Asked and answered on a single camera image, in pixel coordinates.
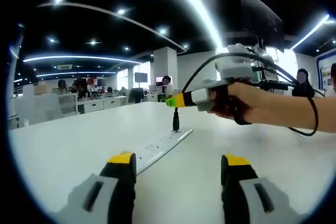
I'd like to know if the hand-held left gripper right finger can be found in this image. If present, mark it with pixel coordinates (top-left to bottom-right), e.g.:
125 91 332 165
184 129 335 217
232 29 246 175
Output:
220 153 302 224

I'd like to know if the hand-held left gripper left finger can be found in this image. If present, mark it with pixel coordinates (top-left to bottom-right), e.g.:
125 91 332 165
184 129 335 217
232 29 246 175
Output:
56 152 138 224

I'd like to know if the black USB data cable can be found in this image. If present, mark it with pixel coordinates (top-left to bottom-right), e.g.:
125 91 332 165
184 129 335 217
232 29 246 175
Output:
172 52 300 133

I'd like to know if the white desk USB port panel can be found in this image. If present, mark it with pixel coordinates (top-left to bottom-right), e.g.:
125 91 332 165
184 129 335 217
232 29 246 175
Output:
131 126 194 176

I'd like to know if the white office cabinet desk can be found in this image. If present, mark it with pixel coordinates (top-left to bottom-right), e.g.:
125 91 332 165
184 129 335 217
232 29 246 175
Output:
77 95 127 114

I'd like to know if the person's right hand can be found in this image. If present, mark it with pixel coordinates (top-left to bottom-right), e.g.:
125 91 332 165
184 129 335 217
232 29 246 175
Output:
207 82 259 125

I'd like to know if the pink lit screen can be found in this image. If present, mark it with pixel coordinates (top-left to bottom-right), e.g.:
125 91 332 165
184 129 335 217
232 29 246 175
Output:
155 76 173 86

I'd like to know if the hanging black monitor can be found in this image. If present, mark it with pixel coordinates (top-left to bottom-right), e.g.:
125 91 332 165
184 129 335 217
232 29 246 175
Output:
239 0 285 53

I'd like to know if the television on stand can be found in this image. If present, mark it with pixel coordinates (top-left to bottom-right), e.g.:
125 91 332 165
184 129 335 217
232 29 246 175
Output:
134 72 148 90

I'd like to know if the black office chair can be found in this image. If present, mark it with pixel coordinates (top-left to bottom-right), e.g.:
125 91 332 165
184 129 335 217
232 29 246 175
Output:
130 88 144 104

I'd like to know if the long curved ceiling light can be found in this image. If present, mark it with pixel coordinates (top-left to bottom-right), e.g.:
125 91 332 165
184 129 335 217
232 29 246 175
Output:
167 0 224 49

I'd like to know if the short curved ceiling light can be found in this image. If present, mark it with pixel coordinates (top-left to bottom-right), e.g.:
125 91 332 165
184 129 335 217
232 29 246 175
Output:
23 55 142 64

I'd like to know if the blue framed wall board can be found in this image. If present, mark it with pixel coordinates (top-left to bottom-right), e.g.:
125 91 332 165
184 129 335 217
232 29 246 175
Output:
316 50 336 91

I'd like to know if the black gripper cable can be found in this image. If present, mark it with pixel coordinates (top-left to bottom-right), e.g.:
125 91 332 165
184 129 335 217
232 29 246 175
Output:
258 79 320 137

